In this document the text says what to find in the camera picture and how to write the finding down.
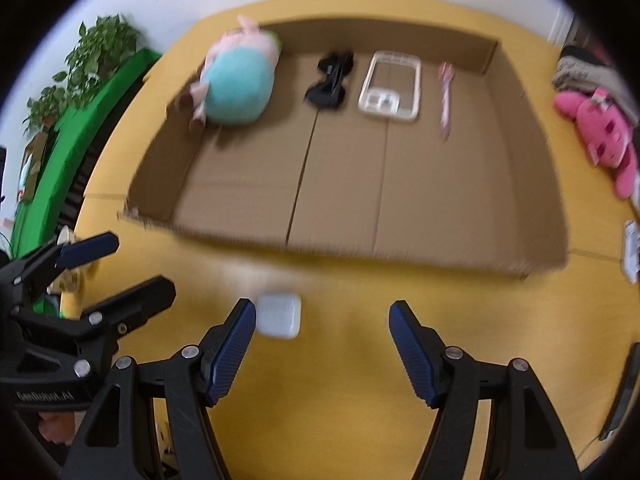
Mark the green potted plant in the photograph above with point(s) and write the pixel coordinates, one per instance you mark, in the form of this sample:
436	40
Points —
95	55

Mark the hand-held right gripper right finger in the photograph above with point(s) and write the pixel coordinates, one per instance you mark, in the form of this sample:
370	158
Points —
412	355

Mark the pink pen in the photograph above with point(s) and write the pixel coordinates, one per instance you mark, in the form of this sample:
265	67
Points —
445	105

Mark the black bow clip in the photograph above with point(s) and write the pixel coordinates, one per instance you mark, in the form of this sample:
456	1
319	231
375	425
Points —
327	92

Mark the brown plant pot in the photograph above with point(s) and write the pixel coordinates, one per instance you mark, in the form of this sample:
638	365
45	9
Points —
36	160

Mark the pink rabbit plush toy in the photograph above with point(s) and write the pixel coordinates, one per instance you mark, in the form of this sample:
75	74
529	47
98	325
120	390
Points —
600	130

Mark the pink pig plush toy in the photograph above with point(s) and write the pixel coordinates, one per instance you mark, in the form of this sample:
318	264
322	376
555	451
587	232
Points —
235	85

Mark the person's left hand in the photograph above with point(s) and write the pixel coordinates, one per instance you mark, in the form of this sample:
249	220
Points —
55	427

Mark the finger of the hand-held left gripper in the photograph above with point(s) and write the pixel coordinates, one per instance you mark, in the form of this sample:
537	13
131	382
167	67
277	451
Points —
85	250
140	302

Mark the clear phone case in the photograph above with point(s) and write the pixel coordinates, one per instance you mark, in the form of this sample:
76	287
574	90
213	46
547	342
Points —
390	85

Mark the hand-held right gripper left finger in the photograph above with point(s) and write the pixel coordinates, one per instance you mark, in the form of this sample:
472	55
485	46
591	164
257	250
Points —
230	355

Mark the white earbuds case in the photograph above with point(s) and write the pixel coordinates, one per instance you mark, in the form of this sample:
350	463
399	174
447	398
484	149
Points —
280	315

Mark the beige printed bag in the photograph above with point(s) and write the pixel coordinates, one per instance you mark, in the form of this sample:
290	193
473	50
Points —
585	72

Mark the brown cardboard box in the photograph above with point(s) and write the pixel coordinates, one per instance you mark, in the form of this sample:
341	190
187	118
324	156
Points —
425	185

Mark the black slim object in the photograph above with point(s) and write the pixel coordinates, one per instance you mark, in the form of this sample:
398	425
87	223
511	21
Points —
622	390

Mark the white packet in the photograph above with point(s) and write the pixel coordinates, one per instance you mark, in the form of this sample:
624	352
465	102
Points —
632	252

